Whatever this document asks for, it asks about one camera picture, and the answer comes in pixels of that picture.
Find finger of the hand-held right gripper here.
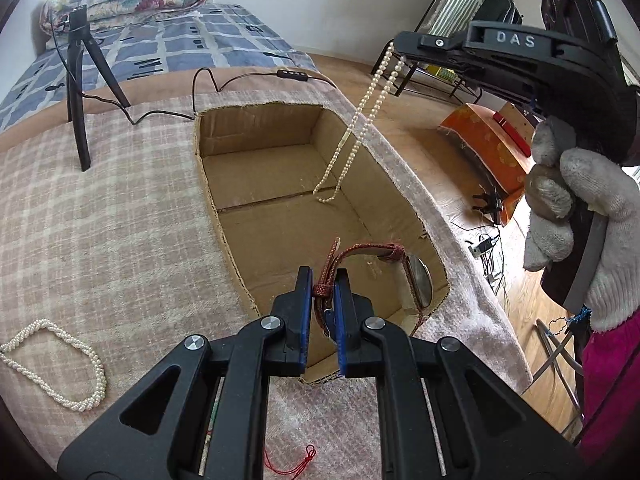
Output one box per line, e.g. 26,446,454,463
407,54,486,90
393,30,473,61

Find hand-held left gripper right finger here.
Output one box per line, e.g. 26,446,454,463
333,268,584,480

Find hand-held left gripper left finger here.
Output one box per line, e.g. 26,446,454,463
56,266,314,480

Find red strap wristwatch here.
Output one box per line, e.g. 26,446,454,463
312,237,433,338

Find red cord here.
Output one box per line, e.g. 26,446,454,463
264,444,317,476

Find thin pearl necklace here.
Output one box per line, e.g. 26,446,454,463
312,42,407,204

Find cardboard box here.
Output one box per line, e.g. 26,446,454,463
192,102,451,386

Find twisted pearl necklace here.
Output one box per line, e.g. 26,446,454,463
0,319,107,412

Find person's right forearm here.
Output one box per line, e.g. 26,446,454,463
577,310,640,466

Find person's right hand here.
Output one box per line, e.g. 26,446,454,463
522,119,640,333

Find yellow crate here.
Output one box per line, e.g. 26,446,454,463
425,62,458,83

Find dark hanging clothes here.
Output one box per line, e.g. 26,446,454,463
477,0,523,26

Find orange cloth-covered table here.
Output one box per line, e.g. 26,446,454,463
439,102,538,226

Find red box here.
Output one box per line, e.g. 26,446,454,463
492,110,532,156

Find blue checked bed sheet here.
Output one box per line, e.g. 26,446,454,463
0,2,296,133

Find brown mattress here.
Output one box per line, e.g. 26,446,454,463
0,55,346,153

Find folded floral quilt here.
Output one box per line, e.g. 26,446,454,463
42,0,211,51

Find black tripod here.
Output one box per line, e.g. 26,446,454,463
52,5,132,173

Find black power cable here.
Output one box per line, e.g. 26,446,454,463
50,10,338,126

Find power strip with cables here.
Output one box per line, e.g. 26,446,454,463
450,192,511,311

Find metal chair frame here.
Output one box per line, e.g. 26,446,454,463
534,317,586,441

